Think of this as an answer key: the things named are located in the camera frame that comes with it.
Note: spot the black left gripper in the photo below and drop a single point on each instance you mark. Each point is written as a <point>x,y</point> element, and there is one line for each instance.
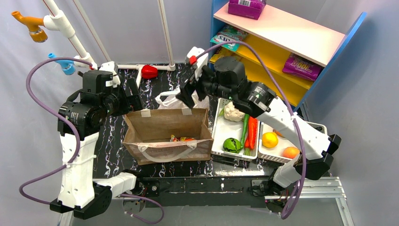
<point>129,94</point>

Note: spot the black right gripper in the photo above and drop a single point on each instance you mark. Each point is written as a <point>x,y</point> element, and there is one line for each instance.
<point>193,88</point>

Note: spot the brown paper bag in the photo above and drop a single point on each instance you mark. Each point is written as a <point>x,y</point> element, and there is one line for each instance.
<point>149,131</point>

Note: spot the white plastic grocery bag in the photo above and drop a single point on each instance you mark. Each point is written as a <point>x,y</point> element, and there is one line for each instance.
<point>168,100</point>

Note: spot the orange snack bag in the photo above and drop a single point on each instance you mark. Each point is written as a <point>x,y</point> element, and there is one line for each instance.
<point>181,139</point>

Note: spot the purple snack bag top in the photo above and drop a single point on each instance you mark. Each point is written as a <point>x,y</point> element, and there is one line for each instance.
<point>246,8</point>

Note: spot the purple snack bag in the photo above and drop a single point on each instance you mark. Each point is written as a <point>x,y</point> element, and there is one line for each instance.
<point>301,67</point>
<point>246,8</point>

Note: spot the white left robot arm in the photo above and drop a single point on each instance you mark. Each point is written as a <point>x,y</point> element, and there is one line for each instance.
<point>103,94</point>

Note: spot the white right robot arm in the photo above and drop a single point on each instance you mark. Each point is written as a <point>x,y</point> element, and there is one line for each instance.
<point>228,80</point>

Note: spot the green Fox's candy bag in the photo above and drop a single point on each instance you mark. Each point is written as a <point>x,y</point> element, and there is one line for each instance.
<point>229,33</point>

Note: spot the purple snack bag right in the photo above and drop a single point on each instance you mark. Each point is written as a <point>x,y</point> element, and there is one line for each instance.
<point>301,67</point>

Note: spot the yellow snack packet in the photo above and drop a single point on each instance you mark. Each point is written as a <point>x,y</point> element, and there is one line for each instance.
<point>219,53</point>

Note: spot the white cauliflower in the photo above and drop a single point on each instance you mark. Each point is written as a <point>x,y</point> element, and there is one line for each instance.
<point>230,113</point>

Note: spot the red pepper toy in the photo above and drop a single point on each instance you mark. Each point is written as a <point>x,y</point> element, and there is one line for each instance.
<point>149,72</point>

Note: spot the white vegetable basket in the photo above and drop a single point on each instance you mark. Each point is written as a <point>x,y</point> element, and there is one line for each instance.
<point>224,129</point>

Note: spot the green chili pepper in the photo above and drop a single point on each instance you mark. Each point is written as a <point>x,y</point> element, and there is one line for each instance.
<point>244,130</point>

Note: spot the blue pipe hook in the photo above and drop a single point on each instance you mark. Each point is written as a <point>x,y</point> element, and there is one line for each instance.
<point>67,66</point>

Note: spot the green watermelon toy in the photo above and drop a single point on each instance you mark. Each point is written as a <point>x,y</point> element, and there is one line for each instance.
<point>232,145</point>

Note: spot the orange carrot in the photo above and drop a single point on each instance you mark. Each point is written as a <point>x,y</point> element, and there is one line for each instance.
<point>251,133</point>

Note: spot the yellow lemon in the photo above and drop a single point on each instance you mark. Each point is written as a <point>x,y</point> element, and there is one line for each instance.
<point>270,140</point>

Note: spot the red green mango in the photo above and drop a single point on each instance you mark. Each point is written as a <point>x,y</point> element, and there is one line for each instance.
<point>278,133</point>

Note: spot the colourful wooden shelf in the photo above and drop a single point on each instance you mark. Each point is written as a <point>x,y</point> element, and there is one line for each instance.
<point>277,34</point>

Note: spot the white fruit basket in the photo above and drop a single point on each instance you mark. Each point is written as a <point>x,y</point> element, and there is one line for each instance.
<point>274,154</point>

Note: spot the orange pipe hook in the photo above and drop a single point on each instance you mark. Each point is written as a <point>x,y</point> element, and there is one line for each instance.
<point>33,25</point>

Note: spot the orange peach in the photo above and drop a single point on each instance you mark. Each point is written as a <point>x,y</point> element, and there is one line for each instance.
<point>290,152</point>

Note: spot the aluminium base frame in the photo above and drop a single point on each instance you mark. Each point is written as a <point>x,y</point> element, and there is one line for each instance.
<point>222,201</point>

